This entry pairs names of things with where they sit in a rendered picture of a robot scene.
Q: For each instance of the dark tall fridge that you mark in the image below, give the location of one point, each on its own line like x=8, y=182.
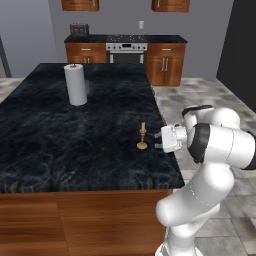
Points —
x=238, y=53

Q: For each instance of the brass candlestick with candle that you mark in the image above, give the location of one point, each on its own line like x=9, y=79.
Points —
x=142, y=136

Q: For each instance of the wooden base cabinet run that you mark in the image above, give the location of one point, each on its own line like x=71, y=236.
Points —
x=165, y=63
x=86, y=52

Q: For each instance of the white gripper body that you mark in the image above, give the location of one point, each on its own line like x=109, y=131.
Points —
x=170, y=137

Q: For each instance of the white wall socket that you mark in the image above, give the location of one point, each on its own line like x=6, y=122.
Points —
x=141, y=24

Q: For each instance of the black toaster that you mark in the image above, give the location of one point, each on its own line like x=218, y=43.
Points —
x=79, y=29

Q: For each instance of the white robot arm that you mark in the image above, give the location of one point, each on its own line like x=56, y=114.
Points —
x=206, y=186

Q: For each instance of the white paper towel roll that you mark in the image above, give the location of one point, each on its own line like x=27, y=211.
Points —
x=76, y=85

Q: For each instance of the wooden wall cabinet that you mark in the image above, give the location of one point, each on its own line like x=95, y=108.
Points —
x=171, y=5
x=80, y=5

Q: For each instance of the dark marble dining table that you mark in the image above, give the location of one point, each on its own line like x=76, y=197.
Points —
x=80, y=160

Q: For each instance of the stainless steel oven with hob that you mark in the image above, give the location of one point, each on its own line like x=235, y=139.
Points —
x=126, y=48

